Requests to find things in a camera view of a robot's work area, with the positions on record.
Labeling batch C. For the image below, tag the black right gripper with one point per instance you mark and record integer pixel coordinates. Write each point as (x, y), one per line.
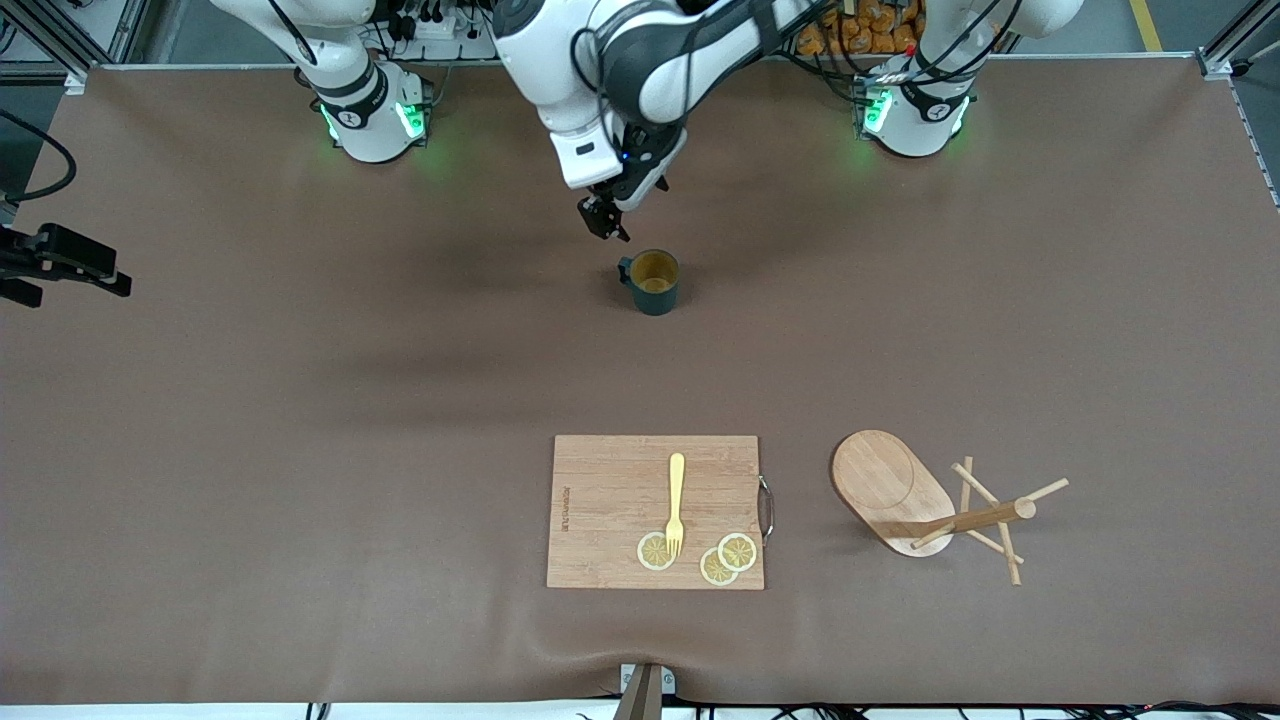
(62, 251)

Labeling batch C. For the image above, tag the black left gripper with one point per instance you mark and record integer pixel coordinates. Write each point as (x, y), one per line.
(632, 184)

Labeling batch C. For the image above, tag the dark green mug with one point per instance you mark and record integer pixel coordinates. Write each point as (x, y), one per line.
(656, 296)

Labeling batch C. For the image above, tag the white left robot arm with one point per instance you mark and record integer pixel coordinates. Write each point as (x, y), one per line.
(650, 60)

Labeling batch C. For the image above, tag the wooden mug tree rack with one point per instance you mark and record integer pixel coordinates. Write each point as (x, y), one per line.
(880, 480)

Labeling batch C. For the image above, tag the white power strip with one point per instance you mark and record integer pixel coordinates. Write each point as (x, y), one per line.
(440, 35)

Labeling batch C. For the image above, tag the brown table mat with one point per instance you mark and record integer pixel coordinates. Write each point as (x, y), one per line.
(400, 350)

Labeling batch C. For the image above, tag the yellow plastic fork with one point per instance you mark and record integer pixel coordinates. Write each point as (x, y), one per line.
(677, 480)

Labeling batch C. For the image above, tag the orange snack bag pile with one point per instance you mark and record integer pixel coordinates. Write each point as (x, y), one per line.
(865, 30)

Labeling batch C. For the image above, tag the bamboo cutting board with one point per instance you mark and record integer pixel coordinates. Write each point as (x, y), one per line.
(610, 510)

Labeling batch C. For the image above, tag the lemon slice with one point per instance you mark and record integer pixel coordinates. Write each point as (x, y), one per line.
(740, 550)
(714, 570)
(652, 553)

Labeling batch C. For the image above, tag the aluminium frame profile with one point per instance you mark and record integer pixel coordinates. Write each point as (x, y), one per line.
(60, 25)
(1235, 50)

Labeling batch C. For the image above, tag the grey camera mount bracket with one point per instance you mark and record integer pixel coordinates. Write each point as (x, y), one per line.
(642, 695)

